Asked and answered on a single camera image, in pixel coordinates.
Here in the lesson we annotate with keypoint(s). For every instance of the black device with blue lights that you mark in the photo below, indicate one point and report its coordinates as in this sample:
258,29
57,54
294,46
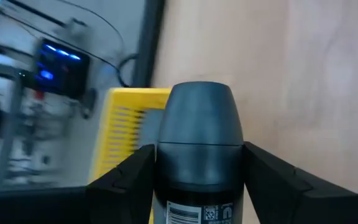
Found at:
64,74

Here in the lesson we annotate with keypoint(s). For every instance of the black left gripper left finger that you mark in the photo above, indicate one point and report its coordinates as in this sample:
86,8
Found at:
129,186

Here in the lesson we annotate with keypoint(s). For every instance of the grey metal post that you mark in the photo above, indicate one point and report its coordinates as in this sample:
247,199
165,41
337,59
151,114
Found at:
6,140

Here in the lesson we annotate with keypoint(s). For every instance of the grey deodorant bottle with label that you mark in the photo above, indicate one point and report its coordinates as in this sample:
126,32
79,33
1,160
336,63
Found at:
200,140

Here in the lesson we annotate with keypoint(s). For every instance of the black table edge rail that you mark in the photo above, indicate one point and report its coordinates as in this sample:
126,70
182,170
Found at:
148,43

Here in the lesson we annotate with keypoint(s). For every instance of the yellow slotted plastic basket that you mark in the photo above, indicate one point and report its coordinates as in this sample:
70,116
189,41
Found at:
126,99

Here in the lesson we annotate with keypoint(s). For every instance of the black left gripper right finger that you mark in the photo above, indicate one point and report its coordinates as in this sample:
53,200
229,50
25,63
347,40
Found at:
284,199

